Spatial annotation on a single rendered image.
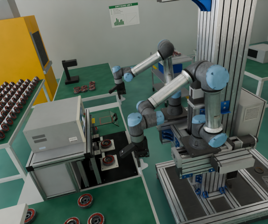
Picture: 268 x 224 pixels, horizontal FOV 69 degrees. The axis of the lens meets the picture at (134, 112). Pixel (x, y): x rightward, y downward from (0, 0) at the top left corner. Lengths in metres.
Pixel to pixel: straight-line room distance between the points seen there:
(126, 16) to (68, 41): 1.97
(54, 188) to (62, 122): 0.53
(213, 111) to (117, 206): 0.94
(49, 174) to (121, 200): 0.56
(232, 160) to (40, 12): 6.22
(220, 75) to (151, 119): 0.41
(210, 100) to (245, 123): 0.69
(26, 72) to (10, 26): 0.98
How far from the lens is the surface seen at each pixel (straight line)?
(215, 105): 1.17
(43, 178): 1.64
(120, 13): 6.74
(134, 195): 1.59
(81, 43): 6.74
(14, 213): 1.19
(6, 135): 2.87
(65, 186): 1.69
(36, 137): 1.56
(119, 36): 6.78
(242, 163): 1.61
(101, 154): 1.73
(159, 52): 1.64
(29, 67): 5.16
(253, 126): 1.87
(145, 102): 1.13
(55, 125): 1.48
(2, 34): 5.14
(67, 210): 1.66
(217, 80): 1.07
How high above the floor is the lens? 2.02
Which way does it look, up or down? 30 degrees down
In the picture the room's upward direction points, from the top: 8 degrees counter-clockwise
